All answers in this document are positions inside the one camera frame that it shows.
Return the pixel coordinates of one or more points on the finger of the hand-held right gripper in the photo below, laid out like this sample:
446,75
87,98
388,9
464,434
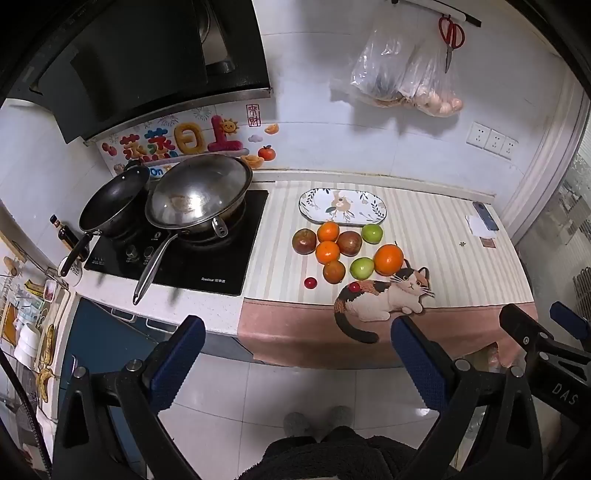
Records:
521,325
570,321

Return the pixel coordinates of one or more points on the stainless steel wok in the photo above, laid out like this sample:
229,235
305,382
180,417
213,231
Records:
198,194

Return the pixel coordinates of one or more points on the orange brown tomato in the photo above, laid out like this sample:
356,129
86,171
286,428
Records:
333,271

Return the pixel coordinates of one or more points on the clear plastic bag dark contents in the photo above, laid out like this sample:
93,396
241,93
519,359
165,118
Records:
378,69

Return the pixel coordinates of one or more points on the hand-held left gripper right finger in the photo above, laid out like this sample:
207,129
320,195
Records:
420,364

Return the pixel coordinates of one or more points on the frosted glass door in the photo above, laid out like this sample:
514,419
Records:
563,230

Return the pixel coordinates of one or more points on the black range hood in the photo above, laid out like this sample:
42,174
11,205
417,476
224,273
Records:
115,55

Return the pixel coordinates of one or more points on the colourful character wall sticker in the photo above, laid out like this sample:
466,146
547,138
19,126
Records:
184,143

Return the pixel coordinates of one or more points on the red seal wall sticker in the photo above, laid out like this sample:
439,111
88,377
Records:
253,115

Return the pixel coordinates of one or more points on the large orange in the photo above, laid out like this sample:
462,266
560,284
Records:
388,259

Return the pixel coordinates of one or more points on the blue smartphone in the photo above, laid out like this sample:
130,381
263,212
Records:
485,216

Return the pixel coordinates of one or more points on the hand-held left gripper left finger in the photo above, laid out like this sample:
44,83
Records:
180,360

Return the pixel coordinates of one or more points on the white paper sheet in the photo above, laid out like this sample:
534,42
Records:
475,226

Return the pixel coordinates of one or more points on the small orange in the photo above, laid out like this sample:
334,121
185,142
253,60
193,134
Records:
327,252
328,231

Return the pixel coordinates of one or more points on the striped tablecloth with pink border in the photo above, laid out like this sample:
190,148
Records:
438,230

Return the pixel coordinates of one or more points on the white wall socket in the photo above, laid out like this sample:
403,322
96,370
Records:
495,142
477,135
509,148

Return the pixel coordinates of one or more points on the clear plastic bag of eggs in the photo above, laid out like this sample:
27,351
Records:
434,87

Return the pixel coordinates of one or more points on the calico cat shaped mat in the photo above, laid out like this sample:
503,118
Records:
369,304

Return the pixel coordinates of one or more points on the dark sauce bottle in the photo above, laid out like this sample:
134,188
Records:
67,237

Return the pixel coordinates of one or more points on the small brown card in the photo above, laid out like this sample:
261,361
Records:
487,242

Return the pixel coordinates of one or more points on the gold ingot wall sticker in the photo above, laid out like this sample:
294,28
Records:
254,161

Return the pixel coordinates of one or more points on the black induction cooktop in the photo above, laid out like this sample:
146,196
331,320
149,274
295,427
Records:
217,267

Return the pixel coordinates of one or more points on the persimmon wall sticker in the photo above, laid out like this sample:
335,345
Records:
266,153

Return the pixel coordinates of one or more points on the green apple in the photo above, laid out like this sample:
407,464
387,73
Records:
361,267
372,233

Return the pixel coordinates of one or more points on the black wall rail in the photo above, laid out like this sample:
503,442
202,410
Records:
443,7

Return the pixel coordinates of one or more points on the black frying pan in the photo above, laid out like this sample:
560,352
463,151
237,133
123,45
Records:
113,203

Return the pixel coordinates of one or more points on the grey slipper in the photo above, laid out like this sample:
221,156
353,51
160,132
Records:
298,424
340,415

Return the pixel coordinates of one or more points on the person's dark fleece clothing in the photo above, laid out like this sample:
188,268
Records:
332,457

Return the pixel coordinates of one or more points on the white bowl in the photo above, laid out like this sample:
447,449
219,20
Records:
25,339

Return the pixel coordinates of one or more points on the oval patterned plate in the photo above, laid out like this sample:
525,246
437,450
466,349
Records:
341,205

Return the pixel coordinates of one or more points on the white door frame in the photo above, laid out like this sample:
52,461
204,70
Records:
545,175

